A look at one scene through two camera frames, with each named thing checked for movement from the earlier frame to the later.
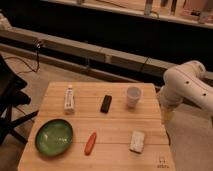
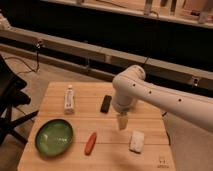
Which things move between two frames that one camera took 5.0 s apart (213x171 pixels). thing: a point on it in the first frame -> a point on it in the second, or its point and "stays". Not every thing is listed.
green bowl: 54,137 stays
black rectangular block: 106,105 stays
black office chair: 11,97 stays
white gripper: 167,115 -> 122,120
